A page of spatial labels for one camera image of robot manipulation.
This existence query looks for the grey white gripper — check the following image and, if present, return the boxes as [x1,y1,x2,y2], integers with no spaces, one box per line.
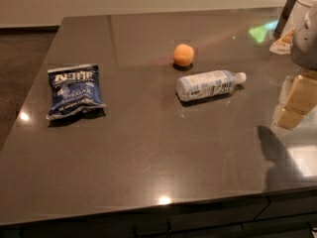
[274,6,317,130]

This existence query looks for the orange fruit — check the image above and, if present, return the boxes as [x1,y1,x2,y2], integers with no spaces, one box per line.
[173,44,194,66]

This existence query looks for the dark cabinet drawers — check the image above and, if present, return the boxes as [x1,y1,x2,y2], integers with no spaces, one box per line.
[0,189,317,238]

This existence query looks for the blue chip bag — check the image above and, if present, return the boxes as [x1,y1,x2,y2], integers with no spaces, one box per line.
[47,63,105,120]

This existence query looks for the blue plastic water bottle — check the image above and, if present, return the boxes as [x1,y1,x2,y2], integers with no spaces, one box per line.
[176,70,247,102]

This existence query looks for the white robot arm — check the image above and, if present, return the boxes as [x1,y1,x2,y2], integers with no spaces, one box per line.
[269,0,317,130]

